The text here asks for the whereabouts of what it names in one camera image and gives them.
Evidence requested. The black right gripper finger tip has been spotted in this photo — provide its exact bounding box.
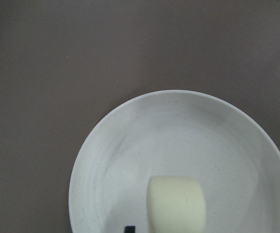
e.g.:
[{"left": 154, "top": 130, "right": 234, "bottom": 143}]
[{"left": 124, "top": 226, "right": 135, "bottom": 233}]

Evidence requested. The white steamed bun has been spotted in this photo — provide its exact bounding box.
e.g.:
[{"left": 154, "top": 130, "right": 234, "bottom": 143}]
[{"left": 147, "top": 176, "right": 206, "bottom": 233}]

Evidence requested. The white round plate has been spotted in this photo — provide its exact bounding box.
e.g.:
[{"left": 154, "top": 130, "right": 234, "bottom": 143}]
[{"left": 68, "top": 90, "right": 280, "bottom": 233}]

